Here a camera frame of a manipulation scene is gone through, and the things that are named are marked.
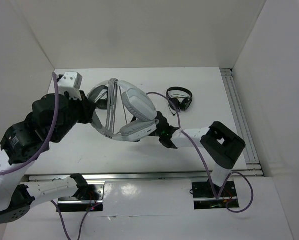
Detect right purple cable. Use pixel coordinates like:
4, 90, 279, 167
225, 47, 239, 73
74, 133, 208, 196
146, 91, 255, 214

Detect white grey headphones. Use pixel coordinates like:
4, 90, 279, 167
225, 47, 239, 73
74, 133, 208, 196
91, 78, 157, 142

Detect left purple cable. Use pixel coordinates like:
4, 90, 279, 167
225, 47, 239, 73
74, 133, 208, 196
0, 72, 62, 177

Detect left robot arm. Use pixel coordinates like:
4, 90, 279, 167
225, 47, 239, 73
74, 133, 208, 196
0, 91, 96, 224

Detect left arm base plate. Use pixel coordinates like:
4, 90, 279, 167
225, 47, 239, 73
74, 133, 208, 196
57, 181, 105, 213

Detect black headphones left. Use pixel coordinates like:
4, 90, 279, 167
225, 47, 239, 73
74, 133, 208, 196
87, 85, 109, 110

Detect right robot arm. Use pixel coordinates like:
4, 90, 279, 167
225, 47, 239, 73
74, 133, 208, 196
121, 112, 246, 198

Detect black headphones right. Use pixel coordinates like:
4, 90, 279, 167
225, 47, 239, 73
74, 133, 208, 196
166, 86, 193, 116

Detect purple cable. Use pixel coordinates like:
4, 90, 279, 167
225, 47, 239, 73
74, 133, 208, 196
146, 91, 255, 214
0, 72, 62, 177

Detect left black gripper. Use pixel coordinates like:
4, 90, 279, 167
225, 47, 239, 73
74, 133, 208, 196
51, 89, 97, 143

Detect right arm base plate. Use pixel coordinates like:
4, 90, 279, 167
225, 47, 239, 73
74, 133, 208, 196
189, 181, 240, 210

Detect aluminium front rail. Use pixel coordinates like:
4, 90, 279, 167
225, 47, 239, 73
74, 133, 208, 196
28, 169, 263, 182

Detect aluminium side rail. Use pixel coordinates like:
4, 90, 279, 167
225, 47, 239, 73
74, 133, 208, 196
220, 69, 261, 169

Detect black headphones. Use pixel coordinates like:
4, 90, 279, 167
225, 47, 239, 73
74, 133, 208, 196
87, 85, 109, 110
166, 86, 193, 116

